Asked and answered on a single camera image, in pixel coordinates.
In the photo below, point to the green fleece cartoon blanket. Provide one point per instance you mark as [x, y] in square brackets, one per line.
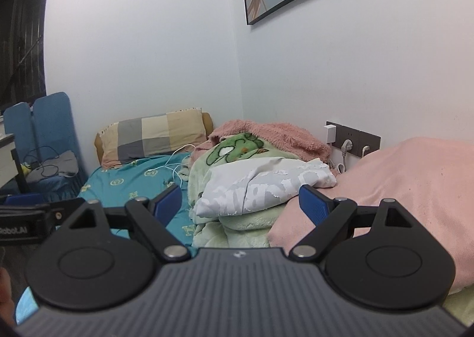
[237, 148]

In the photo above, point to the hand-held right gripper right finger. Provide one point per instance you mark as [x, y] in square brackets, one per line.
[314, 205]

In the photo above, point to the white charger block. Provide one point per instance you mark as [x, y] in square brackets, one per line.
[330, 133]

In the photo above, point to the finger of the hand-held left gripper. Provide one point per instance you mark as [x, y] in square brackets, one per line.
[22, 199]
[64, 211]

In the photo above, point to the pink pillow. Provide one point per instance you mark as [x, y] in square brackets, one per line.
[407, 181]

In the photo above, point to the yellow-green toy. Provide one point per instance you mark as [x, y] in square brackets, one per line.
[26, 169]

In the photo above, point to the pink fluffy blanket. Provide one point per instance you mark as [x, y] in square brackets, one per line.
[281, 133]

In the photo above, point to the brown pillow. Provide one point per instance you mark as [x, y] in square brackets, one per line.
[97, 144]

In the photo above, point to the grey cloth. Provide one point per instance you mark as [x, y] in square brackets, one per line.
[66, 161]

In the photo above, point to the blue covered chair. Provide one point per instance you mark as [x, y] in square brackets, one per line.
[55, 118]
[16, 126]

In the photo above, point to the dark wall outlet panel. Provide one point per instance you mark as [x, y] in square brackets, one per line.
[355, 137]

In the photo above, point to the dark barred window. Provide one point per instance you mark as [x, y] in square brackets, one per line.
[22, 44]

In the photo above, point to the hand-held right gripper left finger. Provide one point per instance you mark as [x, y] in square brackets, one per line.
[168, 205]

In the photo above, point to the white shirt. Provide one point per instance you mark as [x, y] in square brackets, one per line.
[259, 189]

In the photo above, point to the white table with black legs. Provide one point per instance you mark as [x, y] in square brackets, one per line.
[5, 163]

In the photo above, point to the teal printed bed sheet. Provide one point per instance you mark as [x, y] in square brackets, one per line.
[148, 174]

